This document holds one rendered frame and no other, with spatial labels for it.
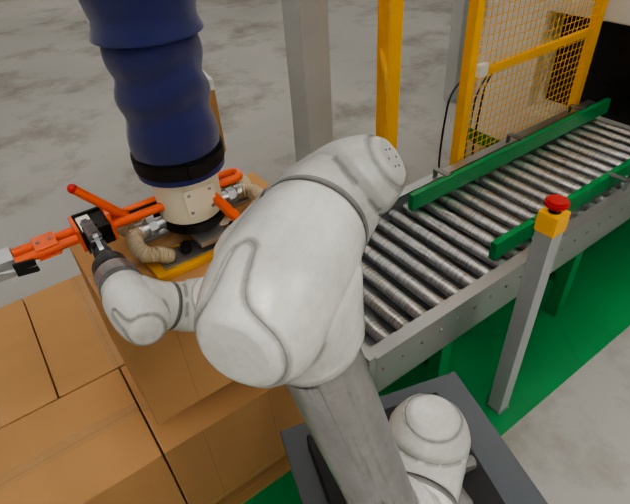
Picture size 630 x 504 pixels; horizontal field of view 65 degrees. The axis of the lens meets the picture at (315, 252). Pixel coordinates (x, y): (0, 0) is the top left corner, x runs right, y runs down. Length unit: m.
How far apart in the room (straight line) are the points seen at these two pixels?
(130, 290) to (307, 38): 1.81
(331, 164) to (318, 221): 0.10
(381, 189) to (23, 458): 1.47
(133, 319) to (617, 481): 1.87
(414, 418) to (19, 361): 1.49
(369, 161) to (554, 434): 1.90
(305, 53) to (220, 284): 2.18
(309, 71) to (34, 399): 1.83
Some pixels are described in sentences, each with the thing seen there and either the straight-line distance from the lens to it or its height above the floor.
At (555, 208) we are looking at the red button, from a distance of 1.60.
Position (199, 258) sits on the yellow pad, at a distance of 1.30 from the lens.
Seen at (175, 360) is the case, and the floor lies 0.87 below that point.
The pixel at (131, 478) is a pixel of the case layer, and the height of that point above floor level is 0.52.
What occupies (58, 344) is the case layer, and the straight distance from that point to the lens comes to 2.05.
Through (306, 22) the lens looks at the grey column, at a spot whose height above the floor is 1.26.
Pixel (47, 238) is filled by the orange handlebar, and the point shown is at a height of 1.21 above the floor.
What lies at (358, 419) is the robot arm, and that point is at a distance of 0.62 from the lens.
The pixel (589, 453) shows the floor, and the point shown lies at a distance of 2.33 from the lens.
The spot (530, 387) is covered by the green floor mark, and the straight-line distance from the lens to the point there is 2.44.
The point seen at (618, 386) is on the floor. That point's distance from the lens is 2.58.
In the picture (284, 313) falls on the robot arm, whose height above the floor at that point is 1.58.
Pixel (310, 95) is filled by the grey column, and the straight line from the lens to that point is 2.65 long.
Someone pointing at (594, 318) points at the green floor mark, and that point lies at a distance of 2.83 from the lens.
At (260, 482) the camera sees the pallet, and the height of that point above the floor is 0.02.
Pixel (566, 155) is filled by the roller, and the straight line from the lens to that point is 3.01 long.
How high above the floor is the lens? 1.88
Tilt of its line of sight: 39 degrees down
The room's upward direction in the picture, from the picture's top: 4 degrees counter-clockwise
